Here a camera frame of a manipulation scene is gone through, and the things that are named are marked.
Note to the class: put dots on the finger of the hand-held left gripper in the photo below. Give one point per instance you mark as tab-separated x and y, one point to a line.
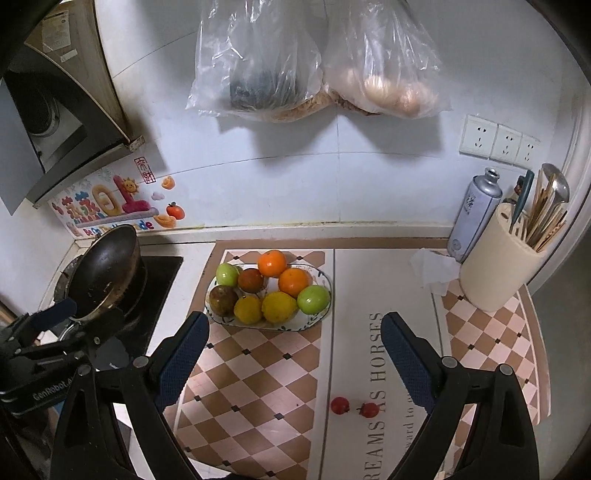
55	312
69	346

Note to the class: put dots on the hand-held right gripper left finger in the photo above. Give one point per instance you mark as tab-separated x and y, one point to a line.
184	353

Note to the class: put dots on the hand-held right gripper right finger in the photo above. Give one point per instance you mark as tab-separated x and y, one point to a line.
406	362

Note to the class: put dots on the brownish apple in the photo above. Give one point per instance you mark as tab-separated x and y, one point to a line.
222	301

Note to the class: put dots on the yellow orange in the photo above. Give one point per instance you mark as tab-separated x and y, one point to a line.
248	310

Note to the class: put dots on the green apple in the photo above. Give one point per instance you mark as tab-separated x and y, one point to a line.
227	274
314	299

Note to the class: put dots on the floral oval plate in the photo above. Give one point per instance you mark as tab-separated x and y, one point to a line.
318	318

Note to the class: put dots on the dark red orange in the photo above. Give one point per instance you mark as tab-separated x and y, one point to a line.
250	280

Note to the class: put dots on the yellow citrus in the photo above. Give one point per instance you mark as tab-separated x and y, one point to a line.
279	307

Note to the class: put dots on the cherry tomato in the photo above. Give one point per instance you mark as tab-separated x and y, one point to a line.
340	405
368	410

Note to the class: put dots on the black frying pan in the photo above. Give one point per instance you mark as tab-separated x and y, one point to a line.
106	267

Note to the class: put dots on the black gas stove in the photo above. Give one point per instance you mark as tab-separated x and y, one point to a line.
159	281

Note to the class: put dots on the white crumpled tissue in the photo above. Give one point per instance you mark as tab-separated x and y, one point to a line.
434	272

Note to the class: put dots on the checkered kitchen mat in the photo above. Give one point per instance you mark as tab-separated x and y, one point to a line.
277	392

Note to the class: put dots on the cream utensil holder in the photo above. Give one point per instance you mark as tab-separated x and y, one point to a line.
498	272

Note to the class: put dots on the silver spray can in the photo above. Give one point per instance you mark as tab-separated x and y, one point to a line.
473	217

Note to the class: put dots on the range hood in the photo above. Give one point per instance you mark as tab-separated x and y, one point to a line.
55	147

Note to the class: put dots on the bundle of wooden chopsticks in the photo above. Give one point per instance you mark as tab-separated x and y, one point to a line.
545	221

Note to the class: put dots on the metal ladle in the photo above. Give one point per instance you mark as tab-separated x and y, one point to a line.
556	184

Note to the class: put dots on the plastic bag with onions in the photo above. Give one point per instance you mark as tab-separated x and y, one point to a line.
383	69

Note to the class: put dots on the plastic bag with dark contents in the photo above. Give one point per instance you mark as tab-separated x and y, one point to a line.
258	60

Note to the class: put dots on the festive wall sticker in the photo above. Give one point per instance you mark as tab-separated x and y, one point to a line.
111	203

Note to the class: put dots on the white wall outlet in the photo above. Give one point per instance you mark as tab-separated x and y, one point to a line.
528	151
479	136
508	144

